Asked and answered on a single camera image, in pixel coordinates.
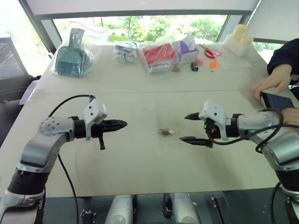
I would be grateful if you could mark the black smartphone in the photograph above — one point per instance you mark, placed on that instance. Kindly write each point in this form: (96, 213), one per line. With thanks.
(278, 100)

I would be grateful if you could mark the white foam blocks in bag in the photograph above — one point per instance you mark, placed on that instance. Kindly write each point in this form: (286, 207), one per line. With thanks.
(238, 40)

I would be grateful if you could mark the grey window frame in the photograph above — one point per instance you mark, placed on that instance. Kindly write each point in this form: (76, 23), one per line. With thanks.
(140, 12)

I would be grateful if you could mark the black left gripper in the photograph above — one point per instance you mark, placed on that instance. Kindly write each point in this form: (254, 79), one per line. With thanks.
(100, 130)

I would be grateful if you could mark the small black box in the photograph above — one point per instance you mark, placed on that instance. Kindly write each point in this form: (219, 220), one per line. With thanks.
(194, 66)

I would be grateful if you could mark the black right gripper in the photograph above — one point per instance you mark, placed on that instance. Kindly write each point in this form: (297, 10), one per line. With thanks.
(212, 129)

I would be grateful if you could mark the black bracket under table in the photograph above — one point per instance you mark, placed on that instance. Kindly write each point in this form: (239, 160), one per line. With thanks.
(88, 217)
(220, 210)

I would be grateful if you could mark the green dustpan in plastic bag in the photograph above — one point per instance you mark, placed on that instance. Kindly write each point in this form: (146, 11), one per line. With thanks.
(70, 58)

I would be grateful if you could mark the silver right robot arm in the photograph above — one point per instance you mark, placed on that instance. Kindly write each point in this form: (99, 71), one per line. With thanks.
(264, 127)

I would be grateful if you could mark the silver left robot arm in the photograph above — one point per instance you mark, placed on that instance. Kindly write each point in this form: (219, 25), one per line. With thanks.
(35, 149)

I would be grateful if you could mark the red item in plastic bag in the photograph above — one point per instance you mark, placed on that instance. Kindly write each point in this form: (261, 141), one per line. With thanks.
(158, 54)

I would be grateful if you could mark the black chair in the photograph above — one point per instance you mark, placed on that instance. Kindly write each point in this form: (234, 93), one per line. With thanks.
(14, 86)

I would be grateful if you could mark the blue white items in bag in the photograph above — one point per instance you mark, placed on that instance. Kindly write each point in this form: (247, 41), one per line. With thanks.
(125, 52)

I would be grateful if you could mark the person's left hand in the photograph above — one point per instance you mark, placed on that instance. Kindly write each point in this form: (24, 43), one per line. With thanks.
(292, 116)

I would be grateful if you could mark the purple white box in bag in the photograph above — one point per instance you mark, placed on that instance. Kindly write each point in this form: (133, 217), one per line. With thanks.
(187, 50)

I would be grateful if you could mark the silver rounded robot leg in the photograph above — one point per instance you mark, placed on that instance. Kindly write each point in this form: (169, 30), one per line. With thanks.
(122, 210)
(185, 208)

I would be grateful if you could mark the dark blue sleeve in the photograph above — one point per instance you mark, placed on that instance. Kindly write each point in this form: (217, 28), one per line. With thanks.
(285, 54)

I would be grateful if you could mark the orange round tag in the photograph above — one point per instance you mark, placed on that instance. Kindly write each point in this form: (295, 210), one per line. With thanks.
(213, 64)

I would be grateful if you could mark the small colourful packet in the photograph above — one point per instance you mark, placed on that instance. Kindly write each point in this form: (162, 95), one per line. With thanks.
(176, 67)

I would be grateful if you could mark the small metal clip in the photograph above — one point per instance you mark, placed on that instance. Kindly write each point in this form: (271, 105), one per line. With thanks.
(165, 131)

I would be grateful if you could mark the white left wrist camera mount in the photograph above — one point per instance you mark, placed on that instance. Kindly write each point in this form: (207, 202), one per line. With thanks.
(93, 112)

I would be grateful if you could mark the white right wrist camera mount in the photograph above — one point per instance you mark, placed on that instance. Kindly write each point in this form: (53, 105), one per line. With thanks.
(213, 112)

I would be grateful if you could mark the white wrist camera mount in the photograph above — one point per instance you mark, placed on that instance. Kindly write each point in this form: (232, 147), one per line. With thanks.
(213, 112)
(93, 112)

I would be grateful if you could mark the person's right hand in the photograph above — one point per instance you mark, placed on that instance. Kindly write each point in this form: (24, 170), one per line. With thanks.
(278, 79)

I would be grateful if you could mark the pink ball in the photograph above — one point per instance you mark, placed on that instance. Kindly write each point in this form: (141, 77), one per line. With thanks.
(200, 61)

